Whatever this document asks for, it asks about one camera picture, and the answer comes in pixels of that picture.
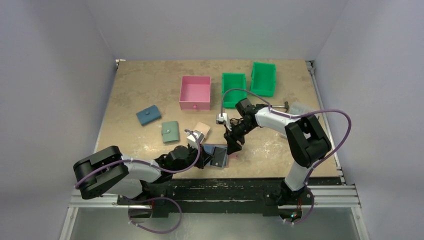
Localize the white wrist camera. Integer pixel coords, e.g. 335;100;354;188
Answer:
186;130;205;150
215;112;230;125

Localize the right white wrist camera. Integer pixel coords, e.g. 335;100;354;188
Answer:
215;112;230;125

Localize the blue card holder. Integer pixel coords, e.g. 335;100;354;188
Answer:
135;105;162;126

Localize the black handled hammer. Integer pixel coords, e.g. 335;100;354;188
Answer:
271;101;290;113

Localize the right green bin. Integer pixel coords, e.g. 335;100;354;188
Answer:
250;62;277;97

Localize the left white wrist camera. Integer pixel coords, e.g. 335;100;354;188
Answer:
186;130;205;150

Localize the left green bin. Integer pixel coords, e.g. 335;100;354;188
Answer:
221;73;247;109

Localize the green card holder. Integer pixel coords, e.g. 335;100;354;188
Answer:
161;121;180;144

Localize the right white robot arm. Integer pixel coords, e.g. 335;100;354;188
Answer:
216;98;332;206

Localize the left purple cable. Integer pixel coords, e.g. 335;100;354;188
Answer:
74;129;203;235

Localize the cream card holder with snap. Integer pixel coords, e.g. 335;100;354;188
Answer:
194;122;211;143

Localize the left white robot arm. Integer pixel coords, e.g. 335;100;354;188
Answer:
73;144;214;200

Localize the purple cable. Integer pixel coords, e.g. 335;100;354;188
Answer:
74;129;203;235
220;88;353;226

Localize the pink open box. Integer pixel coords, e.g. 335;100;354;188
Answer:
179;75;211;111

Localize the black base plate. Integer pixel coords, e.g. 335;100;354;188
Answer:
113;177;318;218

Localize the brown card holder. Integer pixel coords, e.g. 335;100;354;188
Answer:
200;144;229;169

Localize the green bin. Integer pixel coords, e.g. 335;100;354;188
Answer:
250;62;277;97
221;73;247;109

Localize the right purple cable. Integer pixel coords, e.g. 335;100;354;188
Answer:
220;88;353;226

